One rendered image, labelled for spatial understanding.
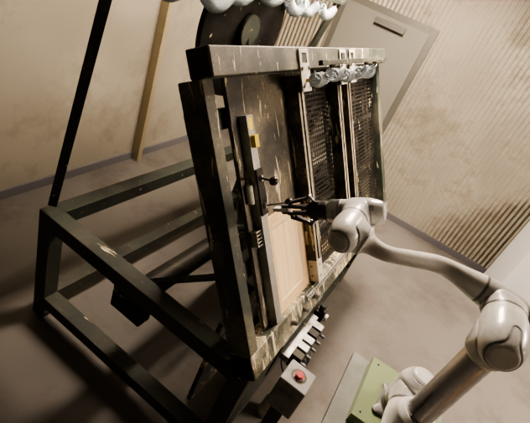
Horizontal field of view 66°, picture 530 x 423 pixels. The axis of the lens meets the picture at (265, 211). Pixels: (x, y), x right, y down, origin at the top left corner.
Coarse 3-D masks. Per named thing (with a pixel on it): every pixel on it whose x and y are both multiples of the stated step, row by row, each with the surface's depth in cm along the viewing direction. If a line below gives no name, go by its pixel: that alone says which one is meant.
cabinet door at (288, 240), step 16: (272, 224) 185; (288, 224) 200; (272, 240) 185; (288, 240) 200; (304, 240) 215; (288, 256) 201; (304, 256) 216; (288, 272) 201; (304, 272) 217; (288, 288) 202; (288, 304) 202
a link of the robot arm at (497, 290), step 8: (496, 280) 135; (488, 288) 132; (496, 288) 132; (504, 288) 133; (480, 296) 134; (488, 296) 132; (496, 296) 130; (504, 296) 129; (512, 296) 129; (520, 296) 132; (480, 304) 135; (520, 304) 127; (528, 304) 131; (528, 312) 129; (528, 320) 129
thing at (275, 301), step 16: (240, 128) 164; (256, 160) 168; (256, 192) 170; (256, 208) 172; (256, 224) 175; (272, 256) 182; (272, 272) 182; (272, 288) 182; (272, 304) 185; (272, 320) 188
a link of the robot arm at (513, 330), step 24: (504, 312) 122; (480, 336) 120; (504, 336) 115; (528, 336) 117; (456, 360) 132; (480, 360) 123; (504, 360) 114; (432, 384) 140; (456, 384) 132; (408, 408) 149; (432, 408) 141
